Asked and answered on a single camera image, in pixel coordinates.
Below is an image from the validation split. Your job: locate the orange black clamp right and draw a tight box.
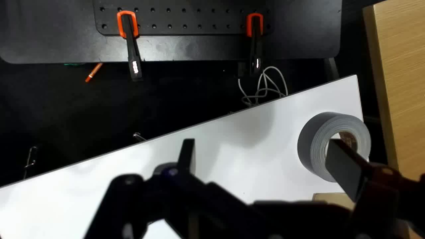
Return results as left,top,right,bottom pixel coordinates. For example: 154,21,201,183
246,12,264,76

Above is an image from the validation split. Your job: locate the white cable bundle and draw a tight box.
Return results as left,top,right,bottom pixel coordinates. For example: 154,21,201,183
236,65,290,108

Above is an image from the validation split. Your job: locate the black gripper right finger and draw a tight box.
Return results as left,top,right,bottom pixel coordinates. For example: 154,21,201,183
325,139,373,203

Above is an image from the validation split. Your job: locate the orange black clamp left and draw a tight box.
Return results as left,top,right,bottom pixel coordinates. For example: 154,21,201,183
116,11,142,81

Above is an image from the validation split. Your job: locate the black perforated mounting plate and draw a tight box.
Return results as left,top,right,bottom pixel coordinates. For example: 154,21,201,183
92,0,272,37

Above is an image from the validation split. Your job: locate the light wooden table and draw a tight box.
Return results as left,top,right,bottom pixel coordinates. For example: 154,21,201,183
363,0,425,179

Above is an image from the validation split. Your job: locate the grey duct tape roll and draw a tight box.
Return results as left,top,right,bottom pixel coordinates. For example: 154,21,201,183
298,111,372,182

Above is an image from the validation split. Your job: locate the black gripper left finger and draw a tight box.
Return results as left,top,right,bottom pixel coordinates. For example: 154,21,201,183
177,138,195,175

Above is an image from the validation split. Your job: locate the orange black clamp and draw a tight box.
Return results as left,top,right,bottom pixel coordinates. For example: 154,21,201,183
116,11,142,81
246,12,264,76

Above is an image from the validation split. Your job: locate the orange marker on floor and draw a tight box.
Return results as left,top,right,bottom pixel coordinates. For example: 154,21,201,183
84,62,104,84

